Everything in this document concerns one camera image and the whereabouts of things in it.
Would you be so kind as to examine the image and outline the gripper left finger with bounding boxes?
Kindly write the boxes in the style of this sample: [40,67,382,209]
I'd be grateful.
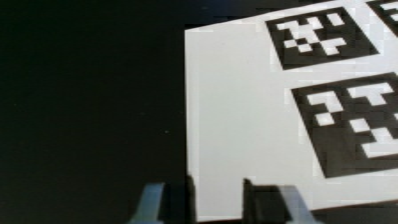
[126,176,197,224]

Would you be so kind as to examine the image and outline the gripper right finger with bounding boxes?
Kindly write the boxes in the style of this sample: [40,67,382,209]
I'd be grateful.
[241,179,310,224]

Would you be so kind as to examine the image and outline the white flat back panel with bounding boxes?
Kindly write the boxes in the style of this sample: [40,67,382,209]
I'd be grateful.
[184,0,398,224]

